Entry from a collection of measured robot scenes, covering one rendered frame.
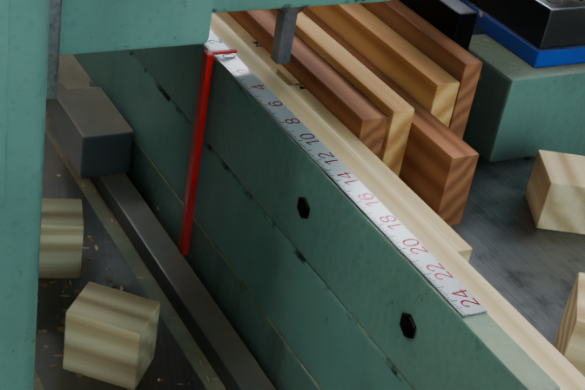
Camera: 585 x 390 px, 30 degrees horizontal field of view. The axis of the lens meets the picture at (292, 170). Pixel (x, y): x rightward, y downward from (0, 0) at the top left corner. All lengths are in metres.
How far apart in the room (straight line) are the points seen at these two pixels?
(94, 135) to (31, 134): 0.27
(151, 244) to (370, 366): 0.23
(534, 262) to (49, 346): 0.28
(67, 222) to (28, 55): 0.23
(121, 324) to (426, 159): 0.19
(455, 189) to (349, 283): 0.11
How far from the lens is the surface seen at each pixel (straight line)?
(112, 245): 0.74
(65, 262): 0.70
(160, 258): 0.71
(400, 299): 0.51
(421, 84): 0.65
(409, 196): 0.58
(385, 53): 0.68
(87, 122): 0.78
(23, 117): 0.49
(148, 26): 0.54
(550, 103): 0.72
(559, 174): 0.65
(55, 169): 0.82
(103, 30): 0.53
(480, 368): 0.47
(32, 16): 0.47
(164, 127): 0.73
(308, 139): 0.57
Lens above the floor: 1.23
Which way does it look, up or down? 30 degrees down
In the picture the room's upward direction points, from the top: 10 degrees clockwise
